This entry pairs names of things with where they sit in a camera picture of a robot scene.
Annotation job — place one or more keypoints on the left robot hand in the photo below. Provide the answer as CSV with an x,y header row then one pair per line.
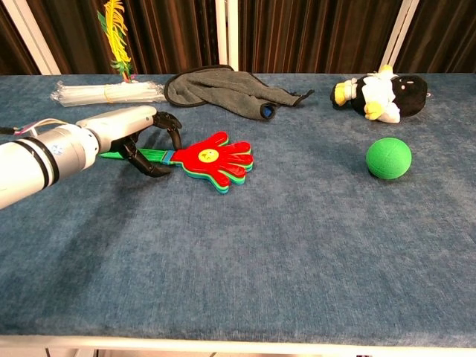
x,y
119,124

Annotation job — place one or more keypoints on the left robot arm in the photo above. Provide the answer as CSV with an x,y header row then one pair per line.
x,y
41,163

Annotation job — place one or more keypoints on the clear plastic straw bundle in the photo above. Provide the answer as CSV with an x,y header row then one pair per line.
x,y
96,93

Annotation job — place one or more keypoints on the yellow green feather shuttlecock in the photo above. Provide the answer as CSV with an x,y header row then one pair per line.
x,y
117,33

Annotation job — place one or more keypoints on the grey microfibre cloth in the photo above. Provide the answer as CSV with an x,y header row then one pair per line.
x,y
223,87

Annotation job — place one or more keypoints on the blue tube inside cloth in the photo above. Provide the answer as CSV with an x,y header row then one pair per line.
x,y
267,111

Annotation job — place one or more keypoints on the blue felt table cover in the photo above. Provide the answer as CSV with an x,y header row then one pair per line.
x,y
238,260

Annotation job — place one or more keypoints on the dark brown pleated curtain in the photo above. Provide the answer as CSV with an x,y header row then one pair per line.
x,y
316,33

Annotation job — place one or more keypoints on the black white plush doll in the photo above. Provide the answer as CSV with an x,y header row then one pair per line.
x,y
383,94

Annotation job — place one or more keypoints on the green foam ball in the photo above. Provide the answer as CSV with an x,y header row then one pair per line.
x,y
388,158

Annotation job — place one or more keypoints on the white frame post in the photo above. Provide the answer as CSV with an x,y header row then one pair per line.
x,y
31,37
227,33
399,37

